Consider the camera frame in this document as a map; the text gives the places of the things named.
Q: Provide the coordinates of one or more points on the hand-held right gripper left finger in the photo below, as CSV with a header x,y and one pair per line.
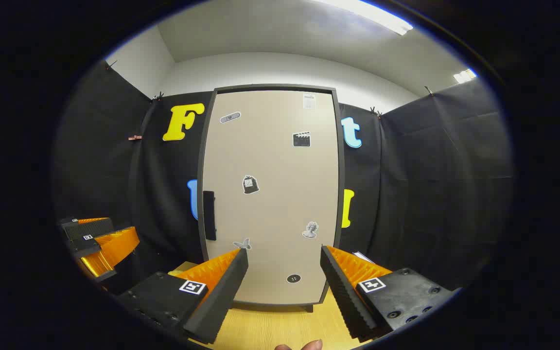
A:
x,y
221,296

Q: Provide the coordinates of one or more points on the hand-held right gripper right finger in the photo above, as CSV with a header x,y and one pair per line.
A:
x,y
345,296

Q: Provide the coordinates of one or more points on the black backdrop cloth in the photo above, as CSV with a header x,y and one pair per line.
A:
x,y
430,194

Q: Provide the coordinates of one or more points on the small ceiling light panel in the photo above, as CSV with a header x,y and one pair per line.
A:
x,y
464,76

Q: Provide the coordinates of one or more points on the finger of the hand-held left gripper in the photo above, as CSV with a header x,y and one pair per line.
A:
x,y
88,228
114,245

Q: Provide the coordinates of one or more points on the dark grey cabinet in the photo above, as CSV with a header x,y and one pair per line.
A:
x,y
341,170

